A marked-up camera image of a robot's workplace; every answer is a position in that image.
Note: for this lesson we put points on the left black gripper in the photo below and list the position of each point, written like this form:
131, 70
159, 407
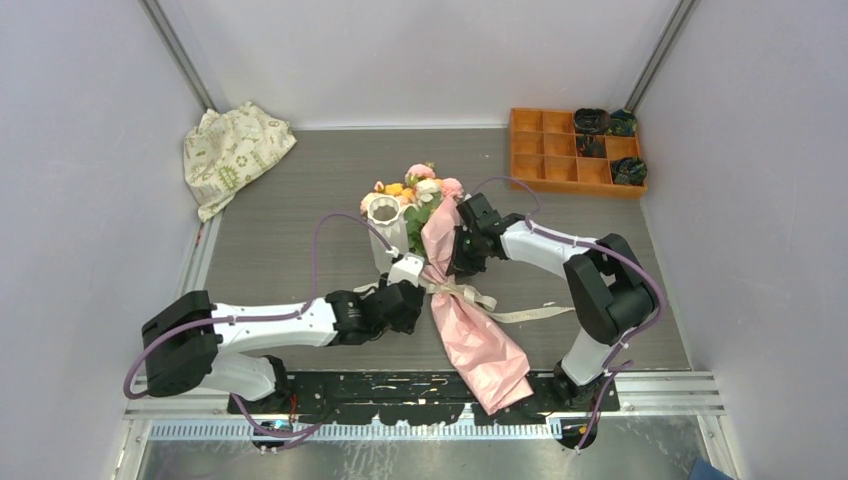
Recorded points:
407, 325

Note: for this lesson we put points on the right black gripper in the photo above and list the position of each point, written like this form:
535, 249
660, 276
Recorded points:
462, 266

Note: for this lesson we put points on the cream printed ribbon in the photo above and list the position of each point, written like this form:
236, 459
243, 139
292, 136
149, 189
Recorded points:
487, 305

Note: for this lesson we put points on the pink flower bouquet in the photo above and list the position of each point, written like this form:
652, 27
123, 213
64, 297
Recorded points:
491, 364

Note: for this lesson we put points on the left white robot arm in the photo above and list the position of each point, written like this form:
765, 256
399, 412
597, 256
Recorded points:
195, 342

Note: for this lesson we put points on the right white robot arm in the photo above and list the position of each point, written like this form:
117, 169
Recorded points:
612, 295

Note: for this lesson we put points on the white ribbed vase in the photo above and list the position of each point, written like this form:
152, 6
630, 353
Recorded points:
386, 214

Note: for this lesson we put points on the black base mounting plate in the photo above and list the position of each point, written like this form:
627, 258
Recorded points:
416, 397

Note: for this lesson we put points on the orange compartment tray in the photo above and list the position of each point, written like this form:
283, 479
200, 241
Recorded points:
543, 155

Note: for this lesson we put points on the dark sock in tray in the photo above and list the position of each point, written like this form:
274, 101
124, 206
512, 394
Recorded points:
591, 146

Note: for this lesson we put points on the dark rolled sock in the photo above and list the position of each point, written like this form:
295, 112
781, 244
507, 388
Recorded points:
591, 121

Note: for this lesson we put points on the patterned sock front compartment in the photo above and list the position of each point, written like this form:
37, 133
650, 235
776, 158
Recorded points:
629, 171

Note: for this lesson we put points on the green blue rolled sock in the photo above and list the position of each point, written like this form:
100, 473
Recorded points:
623, 123

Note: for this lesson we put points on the cream patterned cloth bag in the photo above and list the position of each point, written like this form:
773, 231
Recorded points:
227, 151

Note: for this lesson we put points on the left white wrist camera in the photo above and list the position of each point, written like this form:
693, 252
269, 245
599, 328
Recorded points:
407, 267

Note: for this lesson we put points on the aluminium front rail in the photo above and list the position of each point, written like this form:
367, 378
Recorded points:
203, 414

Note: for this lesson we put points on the right corner frame post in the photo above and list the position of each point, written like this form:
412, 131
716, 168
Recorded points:
673, 28

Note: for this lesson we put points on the corner frame post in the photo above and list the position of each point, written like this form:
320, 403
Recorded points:
673, 28
178, 52

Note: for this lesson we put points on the left corner frame post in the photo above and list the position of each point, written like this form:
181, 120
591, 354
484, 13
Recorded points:
178, 52

